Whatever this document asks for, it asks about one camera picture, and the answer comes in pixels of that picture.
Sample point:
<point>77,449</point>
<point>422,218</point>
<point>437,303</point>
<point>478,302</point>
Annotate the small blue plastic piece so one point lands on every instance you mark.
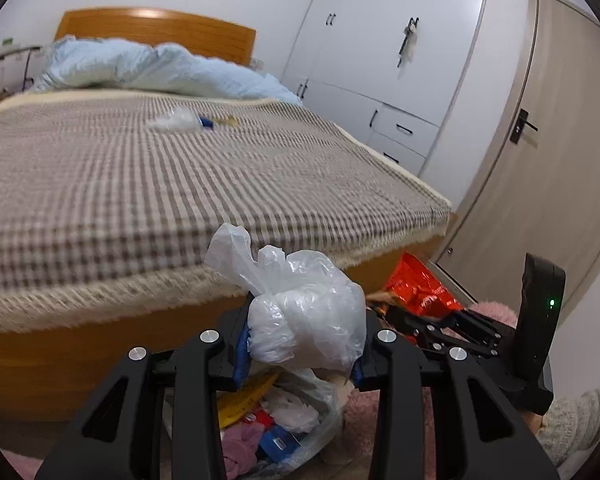
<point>206,122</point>

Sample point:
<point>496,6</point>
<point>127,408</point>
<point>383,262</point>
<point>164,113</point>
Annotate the blue carton box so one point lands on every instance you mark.
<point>280,442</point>

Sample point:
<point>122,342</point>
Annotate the white wardrobe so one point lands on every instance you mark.
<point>380,35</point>

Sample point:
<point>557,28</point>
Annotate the light blue duvet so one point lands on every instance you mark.
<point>155,70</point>

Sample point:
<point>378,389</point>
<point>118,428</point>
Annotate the black metal bedside rack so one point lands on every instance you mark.
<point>15,51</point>

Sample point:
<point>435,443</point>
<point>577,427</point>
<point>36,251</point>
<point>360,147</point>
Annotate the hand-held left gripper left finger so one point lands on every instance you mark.
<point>240,360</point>

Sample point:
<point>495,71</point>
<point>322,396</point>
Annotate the white plastic bag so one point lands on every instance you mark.
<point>305,310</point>

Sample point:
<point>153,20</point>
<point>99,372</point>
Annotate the purple cloth bundle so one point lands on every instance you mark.
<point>240,445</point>

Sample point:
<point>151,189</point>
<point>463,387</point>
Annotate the white wall socket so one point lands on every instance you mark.
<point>257,63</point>

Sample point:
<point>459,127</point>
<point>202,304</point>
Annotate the beige wooden door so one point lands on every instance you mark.
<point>545,135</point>

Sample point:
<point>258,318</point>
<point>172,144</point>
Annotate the hanging door ornament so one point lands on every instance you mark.
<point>409,40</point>

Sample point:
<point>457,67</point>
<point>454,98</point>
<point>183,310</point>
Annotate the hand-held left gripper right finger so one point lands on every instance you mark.
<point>357,375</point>

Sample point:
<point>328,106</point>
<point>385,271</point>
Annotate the printed white trash bag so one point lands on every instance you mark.
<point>325,402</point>

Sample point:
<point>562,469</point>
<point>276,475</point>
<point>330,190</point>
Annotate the orange snack bag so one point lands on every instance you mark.
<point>420,285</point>

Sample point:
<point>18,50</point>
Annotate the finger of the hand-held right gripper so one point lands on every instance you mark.
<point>475,330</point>
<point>415,330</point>

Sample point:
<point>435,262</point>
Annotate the yellow snack bag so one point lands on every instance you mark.
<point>242,400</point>

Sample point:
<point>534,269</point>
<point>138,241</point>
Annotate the white tissue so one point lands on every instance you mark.
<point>290,405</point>

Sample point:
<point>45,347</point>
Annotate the clear plastic bottle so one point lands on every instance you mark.
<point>175,120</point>

